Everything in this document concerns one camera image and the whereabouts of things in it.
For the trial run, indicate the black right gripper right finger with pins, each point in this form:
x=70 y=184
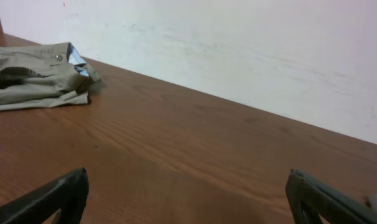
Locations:
x=311 y=201

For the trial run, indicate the folded khaki shorts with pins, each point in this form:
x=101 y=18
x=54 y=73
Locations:
x=44 y=76

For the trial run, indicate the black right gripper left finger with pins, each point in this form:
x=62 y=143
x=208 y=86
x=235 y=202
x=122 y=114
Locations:
x=65 y=196

